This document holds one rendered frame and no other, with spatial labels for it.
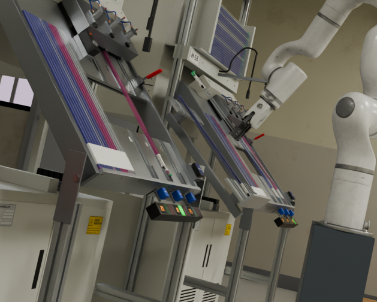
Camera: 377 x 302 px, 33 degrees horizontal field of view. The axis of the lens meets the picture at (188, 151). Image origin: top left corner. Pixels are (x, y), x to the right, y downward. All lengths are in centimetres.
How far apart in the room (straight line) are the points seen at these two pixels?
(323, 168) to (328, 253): 381
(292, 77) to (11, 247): 109
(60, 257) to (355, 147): 96
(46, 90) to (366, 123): 94
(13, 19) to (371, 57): 107
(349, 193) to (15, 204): 98
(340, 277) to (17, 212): 96
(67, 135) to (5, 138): 474
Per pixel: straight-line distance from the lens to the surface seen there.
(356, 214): 199
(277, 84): 224
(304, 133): 576
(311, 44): 222
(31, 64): 168
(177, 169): 211
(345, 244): 195
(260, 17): 597
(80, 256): 218
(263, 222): 572
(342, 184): 199
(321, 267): 195
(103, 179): 158
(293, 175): 572
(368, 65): 206
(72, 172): 150
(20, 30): 173
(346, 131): 198
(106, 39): 211
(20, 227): 187
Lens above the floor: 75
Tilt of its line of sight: 3 degrees up
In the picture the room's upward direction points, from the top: 12 degrees clockwise
